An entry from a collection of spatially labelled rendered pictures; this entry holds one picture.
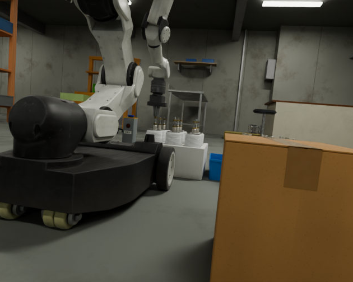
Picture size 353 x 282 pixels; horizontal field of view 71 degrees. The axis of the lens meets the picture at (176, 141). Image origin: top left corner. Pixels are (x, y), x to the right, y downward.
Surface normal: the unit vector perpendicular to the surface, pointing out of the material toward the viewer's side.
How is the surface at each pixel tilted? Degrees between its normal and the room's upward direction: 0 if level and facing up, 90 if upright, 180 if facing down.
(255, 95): 90
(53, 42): 90
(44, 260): 0
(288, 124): 90
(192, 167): 90
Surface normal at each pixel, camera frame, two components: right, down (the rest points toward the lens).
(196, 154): -0.18, 0.07
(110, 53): -0.19, 0.64
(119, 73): -0.19, 0.44
